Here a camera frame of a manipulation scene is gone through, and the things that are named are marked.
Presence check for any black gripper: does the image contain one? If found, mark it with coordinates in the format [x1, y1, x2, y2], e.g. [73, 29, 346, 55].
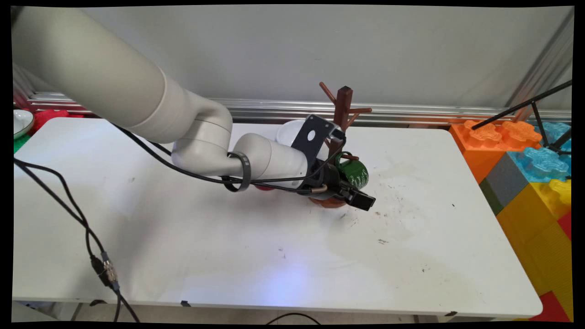
[299, 162, 377, 212]

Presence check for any green enamel mug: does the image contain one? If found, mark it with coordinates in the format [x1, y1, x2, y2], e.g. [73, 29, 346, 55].
[335, 152, 370, 191]

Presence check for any blue and white bowl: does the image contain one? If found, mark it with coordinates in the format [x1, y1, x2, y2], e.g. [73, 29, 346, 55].
[276, 119, 330, 161]

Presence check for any brown wooden mug tree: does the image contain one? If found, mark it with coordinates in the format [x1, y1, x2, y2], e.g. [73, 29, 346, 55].
[308, 82, 373, 209]

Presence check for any orange giant building block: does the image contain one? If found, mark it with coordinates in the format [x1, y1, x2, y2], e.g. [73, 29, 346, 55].
[449, 120, 542, 184]

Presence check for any grey giant building block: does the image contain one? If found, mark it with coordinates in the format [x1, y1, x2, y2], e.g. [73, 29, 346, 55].
[484, 153, 531, 209]

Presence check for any yellow giant building block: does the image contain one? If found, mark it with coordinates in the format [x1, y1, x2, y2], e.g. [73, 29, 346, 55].
[495, 179, 574, 321]

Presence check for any blue giant building block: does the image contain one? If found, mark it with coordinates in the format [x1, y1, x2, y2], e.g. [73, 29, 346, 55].
[506, 122, 572, 185]

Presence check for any black tripod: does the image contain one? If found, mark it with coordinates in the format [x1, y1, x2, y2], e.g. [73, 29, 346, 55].
[471, 81, 573, 154]

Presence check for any red giant building block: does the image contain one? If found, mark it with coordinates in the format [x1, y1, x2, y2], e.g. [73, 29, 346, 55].
[529, 292, 570, 323]

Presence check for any white bowl with dark rim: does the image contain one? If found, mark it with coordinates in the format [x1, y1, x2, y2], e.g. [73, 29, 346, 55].
[13, 108, 35, 139]

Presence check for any aluminium rail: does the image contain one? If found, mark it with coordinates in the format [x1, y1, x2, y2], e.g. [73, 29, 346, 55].
[14, 64, 572, 127]

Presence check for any grey velcro strap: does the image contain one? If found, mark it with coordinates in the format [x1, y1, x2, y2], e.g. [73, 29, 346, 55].
[222, 151, 252, 193]

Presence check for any black floor cable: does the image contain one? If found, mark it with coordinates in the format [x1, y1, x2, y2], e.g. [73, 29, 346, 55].
[265, 313, 321, 325]

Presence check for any black camera cable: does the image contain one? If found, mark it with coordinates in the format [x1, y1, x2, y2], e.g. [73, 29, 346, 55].
[111, 122, 347, 186]

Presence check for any black cable with inline connector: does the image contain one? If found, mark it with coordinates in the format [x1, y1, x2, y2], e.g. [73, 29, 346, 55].
[13, 157, 141, 323]

